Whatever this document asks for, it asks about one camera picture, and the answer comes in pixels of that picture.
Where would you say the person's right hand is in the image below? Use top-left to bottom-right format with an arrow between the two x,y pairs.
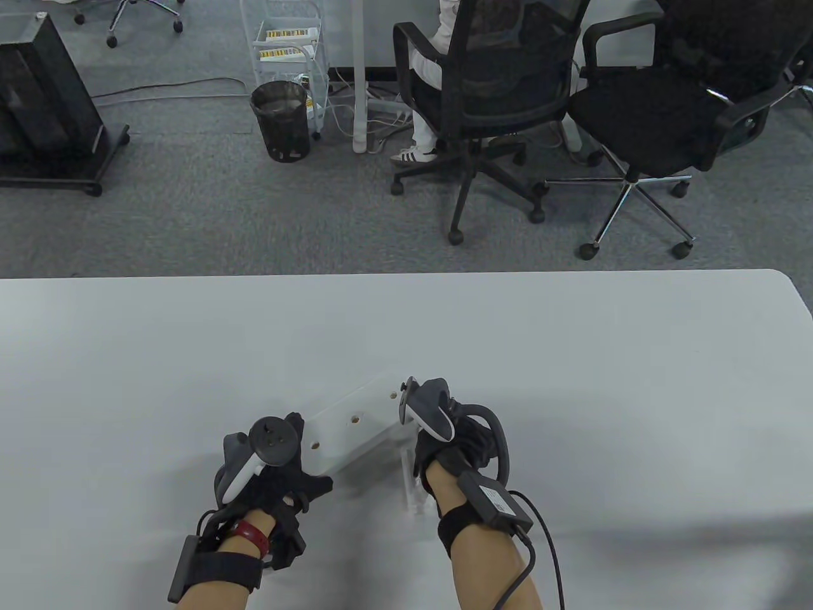
413,400 -> 504,504

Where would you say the person's left hand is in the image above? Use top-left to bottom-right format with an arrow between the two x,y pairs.
215,412 -> 335,517

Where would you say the white board with holes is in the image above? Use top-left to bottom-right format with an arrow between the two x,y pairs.
299,371 -> 421,477

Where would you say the person's right forearm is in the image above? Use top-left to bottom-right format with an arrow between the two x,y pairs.
423,460 -> 544,610

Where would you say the person's left forearm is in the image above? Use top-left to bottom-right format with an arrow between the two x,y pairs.
179,507 -> 281,610

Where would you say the grey white right hand controller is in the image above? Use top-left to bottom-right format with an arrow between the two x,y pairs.
398,377 -> 458,444

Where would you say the grey white hand controller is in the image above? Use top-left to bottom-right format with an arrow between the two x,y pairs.
398,377 -> 458,444
218,416 -> 299,504

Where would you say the grey white left hand controller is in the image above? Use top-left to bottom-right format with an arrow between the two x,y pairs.
218,416 -> 299,504

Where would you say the red wristband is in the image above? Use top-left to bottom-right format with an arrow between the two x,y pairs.
230,521 -> 270,560

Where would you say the black mesh waste bin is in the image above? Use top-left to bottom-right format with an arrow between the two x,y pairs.
250,80 -> 312,162

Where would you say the black mesh office chair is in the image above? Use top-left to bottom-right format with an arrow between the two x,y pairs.
389,0 -> 593,246

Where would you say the white table leg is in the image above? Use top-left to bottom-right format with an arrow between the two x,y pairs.
352,0 -> 370,154

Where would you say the black chair with chrome base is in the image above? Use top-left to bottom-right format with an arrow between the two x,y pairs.
545,0 -> 813,260

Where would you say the black cabinet on base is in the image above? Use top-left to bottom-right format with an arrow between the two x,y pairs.
0,11 -> 131,198

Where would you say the office chair wheeled base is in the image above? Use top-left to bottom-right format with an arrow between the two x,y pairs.
72,0 -> 186,49

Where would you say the black right wrist strap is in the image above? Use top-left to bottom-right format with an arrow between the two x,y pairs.
437,508 -> 516,560

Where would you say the black wrist strap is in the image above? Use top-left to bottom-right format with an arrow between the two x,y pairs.
437,508 -> 516,560
191,550 -> 265,594

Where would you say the black left wrist strap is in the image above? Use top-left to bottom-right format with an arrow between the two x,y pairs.
191,550 -> 265,594

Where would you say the black camera cable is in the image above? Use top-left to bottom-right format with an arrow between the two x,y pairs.
495,491 -> 566,610

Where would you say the grey floor cable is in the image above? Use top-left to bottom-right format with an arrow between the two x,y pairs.
93,78 -> 250,101

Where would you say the white wire trolley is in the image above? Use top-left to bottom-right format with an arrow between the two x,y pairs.
240,0 -> 331,142

